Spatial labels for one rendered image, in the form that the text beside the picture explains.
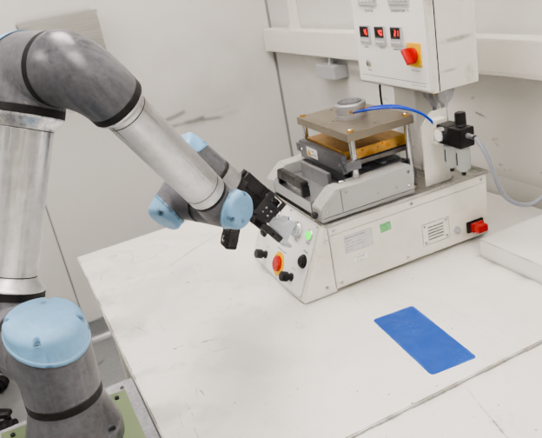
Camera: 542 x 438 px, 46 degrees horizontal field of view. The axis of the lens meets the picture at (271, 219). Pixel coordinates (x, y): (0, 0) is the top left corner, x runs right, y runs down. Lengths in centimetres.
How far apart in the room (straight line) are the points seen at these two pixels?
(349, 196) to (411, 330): 33
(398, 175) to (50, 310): 86
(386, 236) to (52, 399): 87
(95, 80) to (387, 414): 72
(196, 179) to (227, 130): 195
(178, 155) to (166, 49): 187
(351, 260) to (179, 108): 163
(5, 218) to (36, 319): 17
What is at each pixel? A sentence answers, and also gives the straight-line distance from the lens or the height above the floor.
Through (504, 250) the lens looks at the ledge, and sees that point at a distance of 156.
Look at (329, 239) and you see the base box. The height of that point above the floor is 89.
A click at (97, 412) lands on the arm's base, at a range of 104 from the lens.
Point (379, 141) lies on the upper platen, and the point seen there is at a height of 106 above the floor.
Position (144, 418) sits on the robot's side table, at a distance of 128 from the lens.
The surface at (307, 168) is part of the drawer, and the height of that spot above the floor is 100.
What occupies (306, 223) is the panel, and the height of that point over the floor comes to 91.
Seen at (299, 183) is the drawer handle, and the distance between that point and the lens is 150.
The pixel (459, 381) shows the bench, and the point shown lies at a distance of 122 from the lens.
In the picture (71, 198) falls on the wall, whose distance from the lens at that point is 293.
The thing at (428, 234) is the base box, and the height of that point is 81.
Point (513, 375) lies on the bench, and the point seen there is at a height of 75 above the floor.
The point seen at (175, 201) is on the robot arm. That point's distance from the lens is 125.
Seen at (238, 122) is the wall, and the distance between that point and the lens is 306.
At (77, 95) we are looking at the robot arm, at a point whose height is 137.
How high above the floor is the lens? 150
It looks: 22 degrees down
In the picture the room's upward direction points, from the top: 11 degrees counter-clockwise
